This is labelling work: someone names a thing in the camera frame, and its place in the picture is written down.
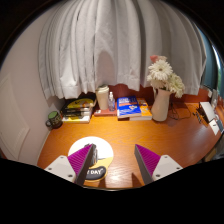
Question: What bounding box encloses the flat red book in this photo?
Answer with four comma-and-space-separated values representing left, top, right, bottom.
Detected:
93, 107, 118, 117

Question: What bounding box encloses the small clear pump bottle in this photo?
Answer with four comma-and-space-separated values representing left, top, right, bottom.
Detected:
107, 91, 117, 113

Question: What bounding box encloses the white ceramic vase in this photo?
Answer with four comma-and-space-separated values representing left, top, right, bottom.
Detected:
150, 87, 174, 123

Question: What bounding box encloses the blue book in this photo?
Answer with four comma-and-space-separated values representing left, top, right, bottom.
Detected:
116, 95, 143, 119

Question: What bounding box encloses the black cable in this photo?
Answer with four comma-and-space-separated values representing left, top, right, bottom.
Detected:
168, 100, 193, 121

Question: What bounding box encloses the white paper sheet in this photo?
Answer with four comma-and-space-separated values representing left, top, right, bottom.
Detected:
208, 118, 221, 136

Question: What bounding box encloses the grey black computer mouse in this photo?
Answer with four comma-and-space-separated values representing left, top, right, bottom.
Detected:
83, 143, 100, 168

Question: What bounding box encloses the white laptop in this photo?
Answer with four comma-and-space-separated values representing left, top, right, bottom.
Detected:
198, 101, 217, 124

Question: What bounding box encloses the white flower bouquet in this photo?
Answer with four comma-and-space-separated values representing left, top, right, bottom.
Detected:
146, 54, 186, 99

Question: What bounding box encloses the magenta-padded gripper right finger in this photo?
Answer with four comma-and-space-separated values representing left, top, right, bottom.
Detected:
133, 143, 184, 186

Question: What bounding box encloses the white round mouse pad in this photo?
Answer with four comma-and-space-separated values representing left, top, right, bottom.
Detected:
67, 135, 115, 183

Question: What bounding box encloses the green mug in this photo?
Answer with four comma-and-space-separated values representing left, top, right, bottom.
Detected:
45, 110, 64, 130

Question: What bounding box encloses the yellow black book stack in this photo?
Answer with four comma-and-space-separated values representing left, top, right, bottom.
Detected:
60, 96, 98, 124

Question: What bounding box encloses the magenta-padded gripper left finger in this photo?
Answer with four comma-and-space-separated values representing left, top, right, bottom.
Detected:
44, 143, 98, 187

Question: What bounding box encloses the white pleated curtain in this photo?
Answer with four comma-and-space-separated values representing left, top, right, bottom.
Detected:
37, 0, 208, 101

